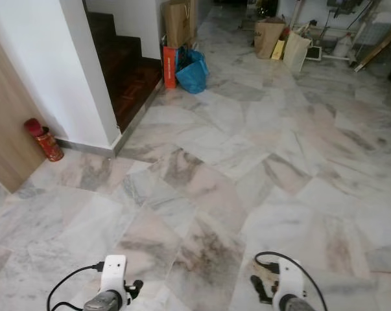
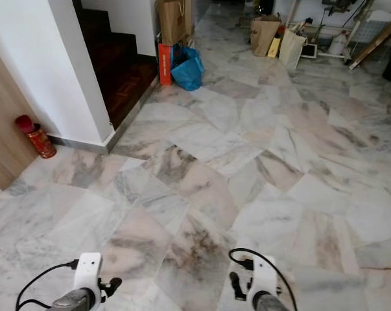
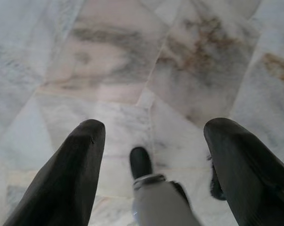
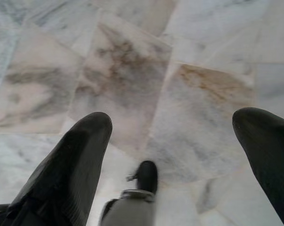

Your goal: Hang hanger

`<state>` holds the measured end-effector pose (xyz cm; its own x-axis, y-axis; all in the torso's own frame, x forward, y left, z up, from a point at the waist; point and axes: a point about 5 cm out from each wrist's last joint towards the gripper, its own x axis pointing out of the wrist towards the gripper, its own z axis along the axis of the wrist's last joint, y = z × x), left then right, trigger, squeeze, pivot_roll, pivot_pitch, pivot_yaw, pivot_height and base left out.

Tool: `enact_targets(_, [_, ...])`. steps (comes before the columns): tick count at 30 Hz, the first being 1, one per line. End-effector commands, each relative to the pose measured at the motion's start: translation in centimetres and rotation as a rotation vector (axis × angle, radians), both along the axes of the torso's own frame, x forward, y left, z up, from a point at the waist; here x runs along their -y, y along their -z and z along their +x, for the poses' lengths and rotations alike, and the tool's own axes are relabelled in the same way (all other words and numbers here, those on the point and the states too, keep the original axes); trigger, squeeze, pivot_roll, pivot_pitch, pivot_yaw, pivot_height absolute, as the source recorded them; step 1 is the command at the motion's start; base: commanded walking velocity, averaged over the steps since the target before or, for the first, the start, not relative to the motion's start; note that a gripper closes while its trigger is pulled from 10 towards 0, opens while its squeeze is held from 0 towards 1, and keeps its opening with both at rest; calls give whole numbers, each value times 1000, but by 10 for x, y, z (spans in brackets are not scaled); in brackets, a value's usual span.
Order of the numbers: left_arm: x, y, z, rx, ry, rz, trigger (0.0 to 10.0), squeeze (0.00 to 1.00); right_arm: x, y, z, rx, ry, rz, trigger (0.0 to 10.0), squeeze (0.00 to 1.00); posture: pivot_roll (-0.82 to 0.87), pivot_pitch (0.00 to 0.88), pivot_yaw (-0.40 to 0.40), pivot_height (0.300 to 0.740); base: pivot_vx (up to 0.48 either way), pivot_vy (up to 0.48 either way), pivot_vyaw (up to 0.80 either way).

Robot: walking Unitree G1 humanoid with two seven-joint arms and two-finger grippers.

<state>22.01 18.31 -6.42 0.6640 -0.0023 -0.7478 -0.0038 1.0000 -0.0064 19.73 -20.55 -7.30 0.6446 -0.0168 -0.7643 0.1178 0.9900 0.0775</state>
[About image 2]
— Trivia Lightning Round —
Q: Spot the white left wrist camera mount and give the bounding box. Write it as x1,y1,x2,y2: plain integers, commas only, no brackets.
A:
75,253,104,305

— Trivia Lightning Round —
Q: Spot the blue plastic bag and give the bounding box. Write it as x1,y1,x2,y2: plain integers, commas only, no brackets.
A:
171,44,206,91

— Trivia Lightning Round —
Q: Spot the long wooden plank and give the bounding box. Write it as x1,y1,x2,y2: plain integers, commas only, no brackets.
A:
349,13,391,70

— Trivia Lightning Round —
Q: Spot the white plastic jug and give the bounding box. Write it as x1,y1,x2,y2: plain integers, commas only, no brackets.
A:
328,31,350,56

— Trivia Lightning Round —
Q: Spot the beige tote bag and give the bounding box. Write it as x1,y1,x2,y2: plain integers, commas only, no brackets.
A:
278,29,307,71

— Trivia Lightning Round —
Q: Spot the white wire rack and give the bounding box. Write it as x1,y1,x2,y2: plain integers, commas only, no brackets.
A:
305,6,391,59

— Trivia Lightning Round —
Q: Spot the light wooden wall panel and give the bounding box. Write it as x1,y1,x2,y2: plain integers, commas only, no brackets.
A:
0,42,39,190

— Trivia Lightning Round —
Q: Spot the yellow packet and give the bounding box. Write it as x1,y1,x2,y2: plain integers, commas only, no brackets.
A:
267,38,282,58

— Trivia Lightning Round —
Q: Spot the printed brown paper bag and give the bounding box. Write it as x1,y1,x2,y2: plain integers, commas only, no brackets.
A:
250,16,282,58

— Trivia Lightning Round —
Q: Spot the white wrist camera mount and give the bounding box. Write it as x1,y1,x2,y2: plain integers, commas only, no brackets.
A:
247,257,280,308
75,253,104,305

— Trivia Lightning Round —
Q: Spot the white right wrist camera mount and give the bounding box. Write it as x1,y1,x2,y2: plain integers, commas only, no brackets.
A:
247,257,280,308

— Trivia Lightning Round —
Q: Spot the dark wooden staircase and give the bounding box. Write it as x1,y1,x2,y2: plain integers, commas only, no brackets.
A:
72,0,160,127

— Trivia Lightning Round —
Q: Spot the red cardboard box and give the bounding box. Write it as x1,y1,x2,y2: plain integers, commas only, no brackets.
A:
158,43,172,86

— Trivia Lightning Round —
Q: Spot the tall brown paper bag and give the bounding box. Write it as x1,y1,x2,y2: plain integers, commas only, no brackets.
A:
156,0,193,46

